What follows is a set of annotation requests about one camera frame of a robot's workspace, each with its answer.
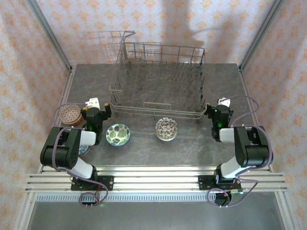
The aluminium side rail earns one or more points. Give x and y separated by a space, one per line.
67 82
247 88

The brown leaf bowl beige outside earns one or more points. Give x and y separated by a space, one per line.
166 128

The green leaf pattern bowl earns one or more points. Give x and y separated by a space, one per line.
118 133

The small green circuit board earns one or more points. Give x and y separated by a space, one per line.
237 191

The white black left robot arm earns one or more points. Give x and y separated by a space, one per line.
64 153

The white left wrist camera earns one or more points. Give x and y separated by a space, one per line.
92 102

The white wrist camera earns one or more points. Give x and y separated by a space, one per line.
224 101
92 102

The red-brown lattice pattern bowl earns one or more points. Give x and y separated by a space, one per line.
69 113

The aluminium frame post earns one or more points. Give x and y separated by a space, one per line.
51 36
260 36

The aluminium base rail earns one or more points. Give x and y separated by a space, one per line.
156 179

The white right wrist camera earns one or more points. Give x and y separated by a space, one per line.
224 101

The blue white floral bowl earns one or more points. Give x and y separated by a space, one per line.
84 149

